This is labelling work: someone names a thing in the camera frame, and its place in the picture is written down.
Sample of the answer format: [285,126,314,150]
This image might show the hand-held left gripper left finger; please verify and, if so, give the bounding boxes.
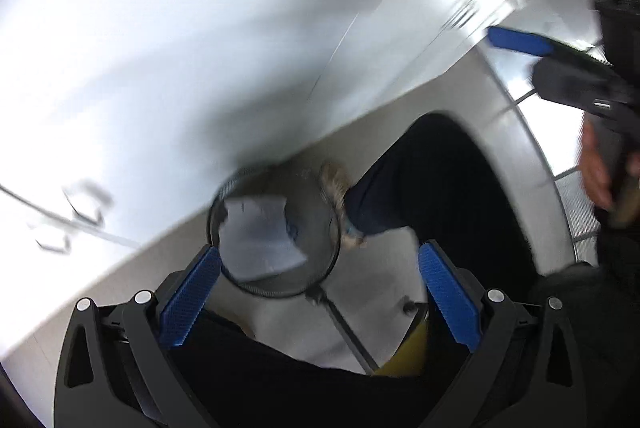
[54,244,223,428]

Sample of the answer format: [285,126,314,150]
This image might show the yellow floor object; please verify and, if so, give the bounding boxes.
[372,318,431,378]

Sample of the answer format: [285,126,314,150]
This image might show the small grey clips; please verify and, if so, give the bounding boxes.
[35,180,113,255]

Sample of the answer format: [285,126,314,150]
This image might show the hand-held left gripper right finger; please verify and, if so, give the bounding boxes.
[417,240,588,428]

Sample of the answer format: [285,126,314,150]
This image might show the person's beige shoe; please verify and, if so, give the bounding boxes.
[319,163,369,251]

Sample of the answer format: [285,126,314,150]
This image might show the person's black trouser leg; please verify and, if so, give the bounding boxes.
[344,113,501,269]

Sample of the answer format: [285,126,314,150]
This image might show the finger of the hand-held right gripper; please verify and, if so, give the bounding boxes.
[487,26,613,66]
[531,56,633,111]

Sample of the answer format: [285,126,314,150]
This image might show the person's right forearm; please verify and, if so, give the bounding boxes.
[596,208,640,269]

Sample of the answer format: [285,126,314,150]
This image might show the white paper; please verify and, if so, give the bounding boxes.
[220,197,308,281]

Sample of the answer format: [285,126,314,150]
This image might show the black mesh wastebasket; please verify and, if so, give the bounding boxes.
[206,164,346,297]

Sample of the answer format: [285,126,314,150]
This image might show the person's right hand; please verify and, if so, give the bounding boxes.
[582,115,626,211]

